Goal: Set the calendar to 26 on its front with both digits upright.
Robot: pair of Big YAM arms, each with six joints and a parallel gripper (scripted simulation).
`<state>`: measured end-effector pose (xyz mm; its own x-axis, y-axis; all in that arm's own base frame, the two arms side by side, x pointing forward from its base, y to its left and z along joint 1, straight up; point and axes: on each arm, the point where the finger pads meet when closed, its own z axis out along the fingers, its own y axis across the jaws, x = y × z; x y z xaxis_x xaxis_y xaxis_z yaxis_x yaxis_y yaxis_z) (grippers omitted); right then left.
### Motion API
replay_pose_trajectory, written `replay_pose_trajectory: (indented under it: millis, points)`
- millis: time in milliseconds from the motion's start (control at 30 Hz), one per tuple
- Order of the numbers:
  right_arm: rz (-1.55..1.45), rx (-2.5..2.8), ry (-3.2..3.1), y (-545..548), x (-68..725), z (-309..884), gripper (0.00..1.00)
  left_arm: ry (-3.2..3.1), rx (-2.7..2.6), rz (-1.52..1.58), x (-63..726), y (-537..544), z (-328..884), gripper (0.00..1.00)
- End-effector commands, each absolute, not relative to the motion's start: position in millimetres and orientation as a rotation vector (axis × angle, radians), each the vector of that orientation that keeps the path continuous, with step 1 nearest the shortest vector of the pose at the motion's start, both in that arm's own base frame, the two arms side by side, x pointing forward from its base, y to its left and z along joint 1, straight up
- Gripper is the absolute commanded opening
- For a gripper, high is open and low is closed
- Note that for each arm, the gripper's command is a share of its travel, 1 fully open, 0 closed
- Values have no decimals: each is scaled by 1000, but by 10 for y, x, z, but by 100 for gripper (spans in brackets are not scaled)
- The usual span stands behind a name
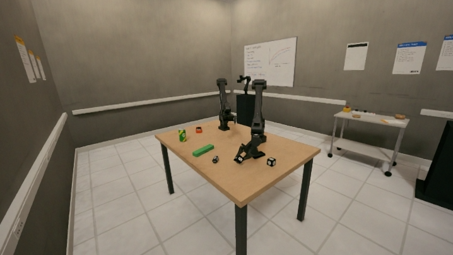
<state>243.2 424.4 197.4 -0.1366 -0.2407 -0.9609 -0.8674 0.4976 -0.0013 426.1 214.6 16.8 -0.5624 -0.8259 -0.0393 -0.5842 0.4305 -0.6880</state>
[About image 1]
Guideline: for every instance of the green rectangular bar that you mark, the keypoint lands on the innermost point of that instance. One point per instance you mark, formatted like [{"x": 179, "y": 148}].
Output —
[{"x": 202, "y": 150}]

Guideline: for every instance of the green drink can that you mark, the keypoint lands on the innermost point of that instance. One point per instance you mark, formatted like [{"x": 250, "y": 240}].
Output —
[{"x": 182, "y": 135}]

